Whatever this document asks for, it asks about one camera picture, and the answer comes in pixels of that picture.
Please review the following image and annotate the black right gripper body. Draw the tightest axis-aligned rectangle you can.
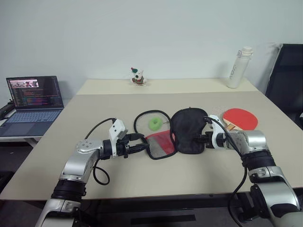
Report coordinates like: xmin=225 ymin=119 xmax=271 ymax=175
xmin=200 ymin=131 xmax=215 ymax=149

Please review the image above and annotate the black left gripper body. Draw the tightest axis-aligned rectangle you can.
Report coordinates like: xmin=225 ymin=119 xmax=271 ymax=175
xmin=115 ymin=132 xmax=134 ymax=160

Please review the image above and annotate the black paddle case with mesh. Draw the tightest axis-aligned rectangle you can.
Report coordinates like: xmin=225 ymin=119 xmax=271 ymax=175
xmin=133 ymin=107 xmax=209 ymax=160

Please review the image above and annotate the red table tennis paddle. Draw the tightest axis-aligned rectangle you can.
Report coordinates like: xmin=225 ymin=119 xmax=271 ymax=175
xmin=222 ymin=108 xmax=259 ymax=131

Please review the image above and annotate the white plush dog toy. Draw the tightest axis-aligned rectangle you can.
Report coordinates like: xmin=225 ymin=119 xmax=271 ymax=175
xmin=129 ymin=67 xmax=149 ymax=87

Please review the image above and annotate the white water bottle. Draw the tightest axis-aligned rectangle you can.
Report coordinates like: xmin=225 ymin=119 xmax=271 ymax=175
xmin=227 ymin=45 xmax=255 ymax=89

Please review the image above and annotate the black bar under table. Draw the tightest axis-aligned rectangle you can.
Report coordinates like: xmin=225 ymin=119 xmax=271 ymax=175
xmin=131 ymin=214 xmax=197 ymax=223

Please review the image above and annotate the blue-grey open laptop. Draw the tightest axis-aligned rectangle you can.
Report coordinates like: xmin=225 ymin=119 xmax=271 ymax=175
xmin=0 ymin=75 xmax=65 ymax=138

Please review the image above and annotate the black mesh office chair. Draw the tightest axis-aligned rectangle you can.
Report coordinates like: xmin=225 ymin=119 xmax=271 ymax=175
xmin=265 ymin=43 xmax=303 ymax=131

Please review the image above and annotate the white side table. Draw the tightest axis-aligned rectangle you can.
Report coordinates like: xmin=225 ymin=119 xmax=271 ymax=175
xmin=0 ymin=101 xmax=46 ymax=149

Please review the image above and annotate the black power strip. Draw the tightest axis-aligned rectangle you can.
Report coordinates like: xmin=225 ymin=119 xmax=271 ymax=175
xmin=0 ymin=102 xmax=14 ymax=120

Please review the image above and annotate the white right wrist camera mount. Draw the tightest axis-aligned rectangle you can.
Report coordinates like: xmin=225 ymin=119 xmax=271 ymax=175
xmin=207 ymin=114 xmax=226 ymax=150

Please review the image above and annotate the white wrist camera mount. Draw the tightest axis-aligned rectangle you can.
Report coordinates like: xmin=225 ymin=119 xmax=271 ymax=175
xmin=108 ymin=119 xmax=126 ymax=158
xmin=207 ymin=114 xmax=226 ymax=150

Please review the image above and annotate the green foam ring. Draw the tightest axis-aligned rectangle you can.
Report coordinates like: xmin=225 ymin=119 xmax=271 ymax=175
xmin=148 ymin=116 xmax=164 ymax=131

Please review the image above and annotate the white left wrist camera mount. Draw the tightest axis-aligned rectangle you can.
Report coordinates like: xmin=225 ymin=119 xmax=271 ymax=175
xmin=108 ymin=119 xmax=126 ymax=158

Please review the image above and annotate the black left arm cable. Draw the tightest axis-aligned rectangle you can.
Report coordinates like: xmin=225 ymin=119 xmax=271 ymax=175
xmin=84 ymin=117 xmax=117 ymax=186

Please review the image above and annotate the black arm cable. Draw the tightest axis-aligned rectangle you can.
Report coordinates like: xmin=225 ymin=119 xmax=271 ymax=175
xmin=84 ymin=117 xmax=117 ymax=186
xmin=204 ymin=115 xmax=249 ymax=225

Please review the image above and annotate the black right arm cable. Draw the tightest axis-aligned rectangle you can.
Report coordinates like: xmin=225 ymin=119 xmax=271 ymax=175
xmin=204 ymin=115 xmax=249 ymax=225

